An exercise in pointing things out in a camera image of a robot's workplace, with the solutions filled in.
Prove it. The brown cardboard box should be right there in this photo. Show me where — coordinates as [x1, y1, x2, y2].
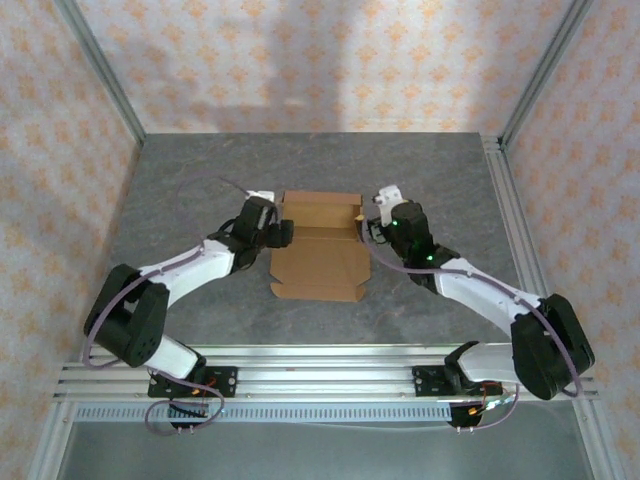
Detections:
[268, 189, 372, 304]

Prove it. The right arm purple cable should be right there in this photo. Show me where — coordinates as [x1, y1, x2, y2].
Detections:
[360, 227, 586, 434]

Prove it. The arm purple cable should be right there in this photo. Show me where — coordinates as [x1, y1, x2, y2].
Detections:
[82, 174, 251, 437]
[360, 227, 586, 434]

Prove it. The aluminium side rail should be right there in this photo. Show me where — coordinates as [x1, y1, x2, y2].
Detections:
[481, 133, 571, 362]

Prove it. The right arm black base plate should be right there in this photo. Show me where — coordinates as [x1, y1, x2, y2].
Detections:
[411, 364, 504, 399]

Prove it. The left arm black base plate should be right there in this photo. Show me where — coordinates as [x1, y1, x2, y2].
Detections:
[148, 366, 238, 400]

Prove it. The wide aluminium mounting rail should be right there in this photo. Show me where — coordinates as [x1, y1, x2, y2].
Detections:
[52, 343, 600, 402]

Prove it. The slotted grey cable duct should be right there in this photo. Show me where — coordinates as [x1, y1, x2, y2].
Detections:
[74, 403, 454, 422]

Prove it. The small wired circuit board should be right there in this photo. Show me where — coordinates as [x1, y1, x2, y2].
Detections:
[467, 393, 519, 417]

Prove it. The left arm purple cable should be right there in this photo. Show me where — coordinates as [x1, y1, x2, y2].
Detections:
[82, 174, 251, 437]

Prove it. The slanted aluminium frame post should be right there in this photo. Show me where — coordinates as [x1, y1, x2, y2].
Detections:
[498, 0, 597, 151]
[53, 0, 147, 147]

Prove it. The aluminium frame leg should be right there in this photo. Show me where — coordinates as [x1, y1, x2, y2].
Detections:
[569, 399, 624, 480]
[29, 399, 79, 480]

